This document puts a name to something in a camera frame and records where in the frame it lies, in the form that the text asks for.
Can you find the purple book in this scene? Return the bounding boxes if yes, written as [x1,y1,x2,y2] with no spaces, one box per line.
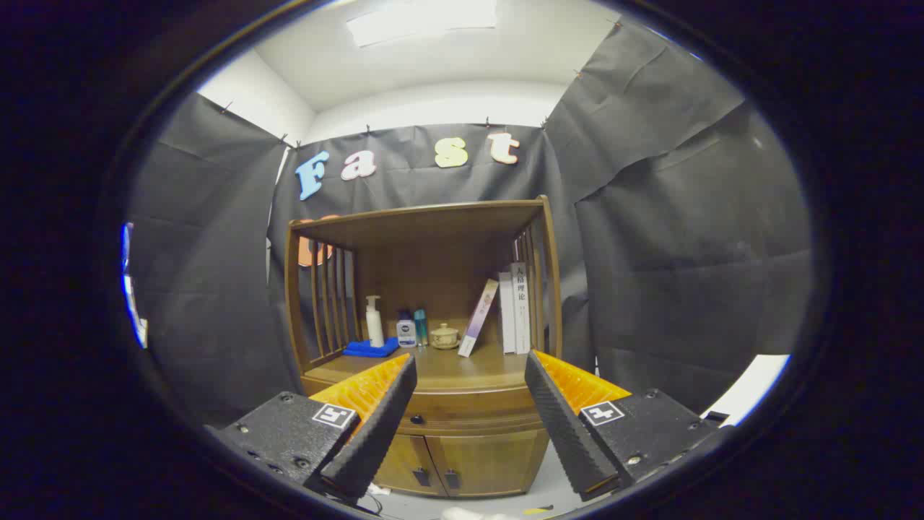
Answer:
[458,279,500,358]

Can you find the wooden countertop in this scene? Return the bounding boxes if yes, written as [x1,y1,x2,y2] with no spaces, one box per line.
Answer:
[302,341,535,394]

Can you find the wooden cabinet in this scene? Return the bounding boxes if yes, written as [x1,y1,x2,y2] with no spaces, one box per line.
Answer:
[284,195,564,499]

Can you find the floor cables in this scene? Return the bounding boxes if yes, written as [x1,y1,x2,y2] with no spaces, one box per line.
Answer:
[359,482,392,515]

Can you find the white book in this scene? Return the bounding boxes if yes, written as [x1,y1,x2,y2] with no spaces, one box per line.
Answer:
[510,261,531,355]

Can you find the blue folded cloth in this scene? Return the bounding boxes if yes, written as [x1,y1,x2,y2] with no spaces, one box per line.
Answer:
[343,337,400,358]

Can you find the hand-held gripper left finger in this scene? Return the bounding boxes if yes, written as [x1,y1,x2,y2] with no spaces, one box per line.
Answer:
[206,352,418,505]

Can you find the wooden cabinet door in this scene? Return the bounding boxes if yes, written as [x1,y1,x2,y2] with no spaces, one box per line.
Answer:
[427,430,551,499]
[374,433,443,497]

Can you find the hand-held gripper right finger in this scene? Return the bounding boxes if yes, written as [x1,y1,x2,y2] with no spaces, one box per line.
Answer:
[524,350,733,502]

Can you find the white pump bottle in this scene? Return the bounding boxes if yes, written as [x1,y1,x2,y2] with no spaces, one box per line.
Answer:
[365,295,385,348]

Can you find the ceiling light panel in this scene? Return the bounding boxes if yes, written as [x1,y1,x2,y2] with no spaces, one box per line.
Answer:
[345,0,499,48]

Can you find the wooden drawer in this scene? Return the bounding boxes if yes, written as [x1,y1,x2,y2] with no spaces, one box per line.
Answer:
[390,386,553,438]

